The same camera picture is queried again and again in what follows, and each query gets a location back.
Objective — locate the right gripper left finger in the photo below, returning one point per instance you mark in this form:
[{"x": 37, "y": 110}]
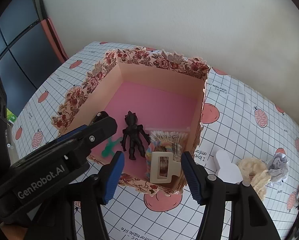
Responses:
[{"x": 95, "y": 191}]

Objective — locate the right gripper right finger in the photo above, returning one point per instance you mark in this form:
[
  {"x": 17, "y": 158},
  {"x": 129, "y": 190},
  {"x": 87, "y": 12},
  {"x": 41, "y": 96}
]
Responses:
[{"x": 249, "y": 217}]

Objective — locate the green plastic toy figure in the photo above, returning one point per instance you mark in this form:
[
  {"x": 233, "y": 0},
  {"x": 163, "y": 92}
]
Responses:
[{"x": 109, "y": 148}]

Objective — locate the white foam shape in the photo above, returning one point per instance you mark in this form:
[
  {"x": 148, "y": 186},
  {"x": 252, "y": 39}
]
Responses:
[{"x": 226, "y": 170}]

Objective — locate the beige hair clip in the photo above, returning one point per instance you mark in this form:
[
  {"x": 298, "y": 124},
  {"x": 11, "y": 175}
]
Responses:
[{"x": 163, "y": 167}]

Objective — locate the crumpled white paper ball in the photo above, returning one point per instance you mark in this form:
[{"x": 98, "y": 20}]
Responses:
[{"x": 278, "y": 169}]

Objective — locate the black action figure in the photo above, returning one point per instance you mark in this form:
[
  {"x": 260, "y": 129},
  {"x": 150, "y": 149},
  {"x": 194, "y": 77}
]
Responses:
[{"x": 133, "y": 131}]

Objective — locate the cotton swab pack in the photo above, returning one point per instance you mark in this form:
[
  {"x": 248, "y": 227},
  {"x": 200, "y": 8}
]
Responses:
[{"x": 178, "y": 137}]

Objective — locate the floral paper gift box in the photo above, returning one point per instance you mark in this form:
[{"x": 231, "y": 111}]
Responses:
[{"x": 165, "y": 90}]

